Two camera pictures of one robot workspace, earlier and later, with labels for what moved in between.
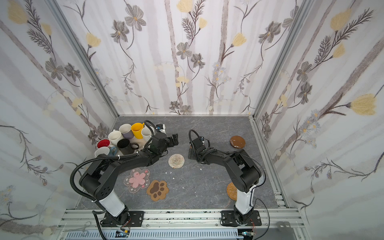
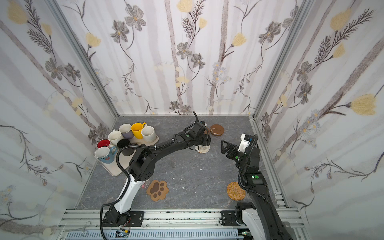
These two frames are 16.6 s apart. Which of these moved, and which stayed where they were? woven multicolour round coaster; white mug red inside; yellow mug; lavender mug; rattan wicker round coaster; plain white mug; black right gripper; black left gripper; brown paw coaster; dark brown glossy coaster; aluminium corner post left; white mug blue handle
Moved: dark brown glossy coaster; black right gripper; black left gripper; woven multicolour round coaster
Stayed: plain white mug; brown paw coaster; rattan wicker round coaster; lavender mug; yellow mug; white mug blue handle; aluminium corner post left; white mug red inside
